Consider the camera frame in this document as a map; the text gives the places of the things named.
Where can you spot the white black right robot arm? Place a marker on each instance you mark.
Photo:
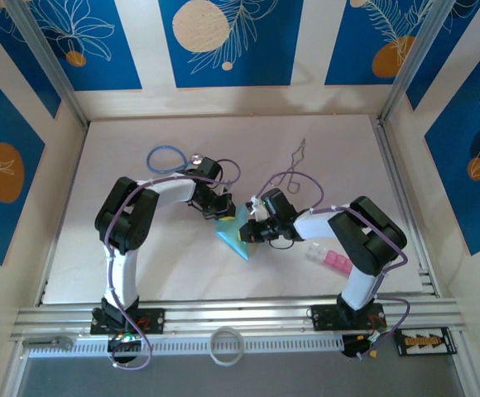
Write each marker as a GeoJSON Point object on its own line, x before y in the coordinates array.
{"type": "Point", "coordinates": [360, 285]}

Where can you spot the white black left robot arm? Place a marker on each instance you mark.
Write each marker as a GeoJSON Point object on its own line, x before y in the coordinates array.
{"type": "Point", "coordinates": [124, 277]}

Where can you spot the blue stethoscope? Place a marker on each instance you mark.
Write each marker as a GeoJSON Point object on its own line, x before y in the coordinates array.
{"type": "Point", "coordinates": [197, 157]}

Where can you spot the pink clear pill organizer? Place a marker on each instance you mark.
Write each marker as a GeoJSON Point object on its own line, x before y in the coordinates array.
{"type": "Point", "coordinates": [335, 262]}

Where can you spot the white tape roll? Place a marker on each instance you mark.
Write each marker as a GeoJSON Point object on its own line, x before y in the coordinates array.
{"type": "Point", "coordinates": [212, 346]}

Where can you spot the black board with yellow arrows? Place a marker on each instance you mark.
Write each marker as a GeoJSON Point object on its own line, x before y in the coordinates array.
{"type": "Point", "coordinates": [426, 341]}

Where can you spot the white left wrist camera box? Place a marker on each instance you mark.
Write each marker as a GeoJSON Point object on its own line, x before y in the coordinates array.
{"type": "Point", "coordinates": [227, 191]}

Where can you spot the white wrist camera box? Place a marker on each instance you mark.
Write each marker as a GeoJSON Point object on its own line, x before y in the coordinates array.
{"type": "Point", "coordinates": [257, 211]}
{"type": "Point", "coordinates": [227, 191]}

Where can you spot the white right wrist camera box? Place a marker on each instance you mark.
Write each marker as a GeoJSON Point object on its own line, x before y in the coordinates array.
{"type": "Point", "coordinates": [257, 211]}

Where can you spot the aluminium cross rail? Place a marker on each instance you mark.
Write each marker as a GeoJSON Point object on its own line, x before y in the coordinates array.
{"type": "Point", "coordinates": [240, 316]}

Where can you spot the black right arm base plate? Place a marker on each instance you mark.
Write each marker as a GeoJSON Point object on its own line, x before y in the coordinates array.
{"type": "Point", "coordinates": [327, 318]}

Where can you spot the aluminium side rail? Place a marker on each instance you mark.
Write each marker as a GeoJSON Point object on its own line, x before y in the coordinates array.
{"type": "Point", "coordinates": [385, 144]}

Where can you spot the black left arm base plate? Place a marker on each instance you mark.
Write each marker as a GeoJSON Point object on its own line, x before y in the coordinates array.
{"type": "Point", "coordinates": [157, 320]}

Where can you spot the aluminium frame post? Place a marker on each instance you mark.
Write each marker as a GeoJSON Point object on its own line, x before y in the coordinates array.
{"type": "Point", "coordinates": [414, 58]}
{"type": "Point", "coordinates": [45, 54]}

